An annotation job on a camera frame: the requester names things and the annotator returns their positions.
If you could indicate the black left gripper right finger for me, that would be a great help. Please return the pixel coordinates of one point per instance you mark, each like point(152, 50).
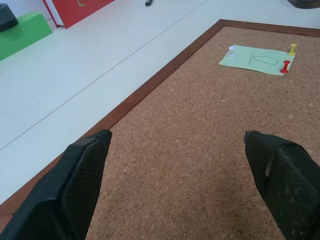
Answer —
point(287, 185)

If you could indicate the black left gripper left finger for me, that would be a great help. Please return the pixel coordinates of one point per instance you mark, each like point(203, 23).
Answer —
point(62, 190)

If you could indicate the wood-framed cork board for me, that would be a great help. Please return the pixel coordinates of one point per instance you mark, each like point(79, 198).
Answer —
point(200, 130)

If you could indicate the red push pin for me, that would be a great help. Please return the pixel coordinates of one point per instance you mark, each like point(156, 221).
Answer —
point(285, 67)

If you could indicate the light green paper note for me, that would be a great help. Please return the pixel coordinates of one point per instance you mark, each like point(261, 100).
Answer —
point(260, 60)

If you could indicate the yellow push pin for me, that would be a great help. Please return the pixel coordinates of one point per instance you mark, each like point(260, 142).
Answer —
point(292, 49)

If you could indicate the white push pin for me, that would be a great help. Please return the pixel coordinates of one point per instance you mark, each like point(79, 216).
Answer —
point(231, 51)

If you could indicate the green block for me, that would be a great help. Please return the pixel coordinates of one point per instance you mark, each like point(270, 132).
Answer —
point(22, 35)

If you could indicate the red book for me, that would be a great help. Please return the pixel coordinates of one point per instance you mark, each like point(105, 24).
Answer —
point(75, 11)

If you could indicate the black round object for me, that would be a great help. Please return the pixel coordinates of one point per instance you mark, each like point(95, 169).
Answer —
point(6, 17)

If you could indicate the dark object at table edge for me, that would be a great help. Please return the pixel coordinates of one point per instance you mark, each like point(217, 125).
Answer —
point(305, 3)

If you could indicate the black marker pen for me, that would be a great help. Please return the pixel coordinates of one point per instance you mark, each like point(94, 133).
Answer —
point(149, 2)

